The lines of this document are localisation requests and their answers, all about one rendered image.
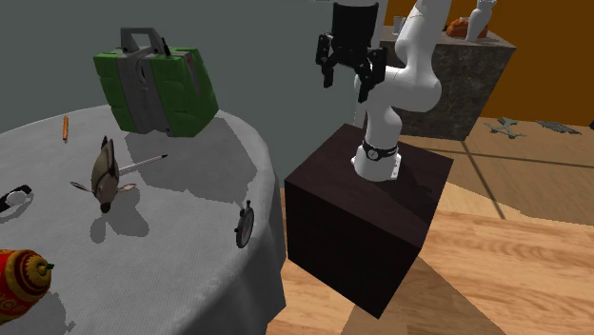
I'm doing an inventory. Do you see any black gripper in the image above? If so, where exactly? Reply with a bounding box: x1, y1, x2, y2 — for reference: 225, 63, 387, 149
315, 1, 388, 105

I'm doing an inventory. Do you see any dark stone counter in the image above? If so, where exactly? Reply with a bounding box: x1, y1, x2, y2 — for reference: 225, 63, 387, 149
378, 0, 518, 142

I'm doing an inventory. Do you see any grey cross-shaped object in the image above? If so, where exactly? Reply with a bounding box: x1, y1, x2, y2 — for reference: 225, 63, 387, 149
484, 116, 528, 140

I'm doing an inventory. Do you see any dark robot stand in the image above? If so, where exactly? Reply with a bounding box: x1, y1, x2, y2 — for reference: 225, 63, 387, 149
284, 122, 455, 321

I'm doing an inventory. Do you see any green and grey case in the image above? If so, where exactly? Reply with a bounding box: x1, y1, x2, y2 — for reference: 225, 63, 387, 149
92, 27, 220, 138

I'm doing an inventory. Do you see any black stopwatch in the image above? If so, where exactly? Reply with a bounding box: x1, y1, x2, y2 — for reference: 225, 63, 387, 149
233, 199, 256, 250

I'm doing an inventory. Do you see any dark grey flat object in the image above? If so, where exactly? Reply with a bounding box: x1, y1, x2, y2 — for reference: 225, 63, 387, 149
534, 119, 583, 136

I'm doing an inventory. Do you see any silver pen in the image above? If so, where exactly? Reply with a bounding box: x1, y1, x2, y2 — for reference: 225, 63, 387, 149
119, 154, 169, 176

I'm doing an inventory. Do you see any round table with grey cloth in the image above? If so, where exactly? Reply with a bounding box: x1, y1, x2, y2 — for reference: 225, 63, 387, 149
0, 104, 287, 335

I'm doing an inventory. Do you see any black and white round gadget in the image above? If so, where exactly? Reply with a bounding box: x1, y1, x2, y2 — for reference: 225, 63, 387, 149
0, 184, 35, 215

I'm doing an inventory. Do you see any red and gold ornament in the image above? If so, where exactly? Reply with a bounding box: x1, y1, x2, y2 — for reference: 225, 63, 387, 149
0, 248, 56, 326

